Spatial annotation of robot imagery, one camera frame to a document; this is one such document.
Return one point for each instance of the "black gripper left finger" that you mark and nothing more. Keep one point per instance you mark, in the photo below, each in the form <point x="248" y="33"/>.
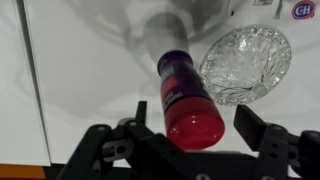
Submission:
<point x="141" y="112"/>

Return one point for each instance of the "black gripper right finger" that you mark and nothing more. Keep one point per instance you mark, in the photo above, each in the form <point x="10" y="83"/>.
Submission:
<point x="250" y="128"/>

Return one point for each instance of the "small cut glass bowl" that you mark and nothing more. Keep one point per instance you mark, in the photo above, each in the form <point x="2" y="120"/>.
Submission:
<point x="245" y="63"/>

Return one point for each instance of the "white C&H sugar packet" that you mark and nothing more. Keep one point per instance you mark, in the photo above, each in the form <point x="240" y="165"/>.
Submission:
<point x="303" y="9"/>

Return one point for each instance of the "purple bottle with red cap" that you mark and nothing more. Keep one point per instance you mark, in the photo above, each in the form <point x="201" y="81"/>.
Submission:
<point x="186" y="100"/>

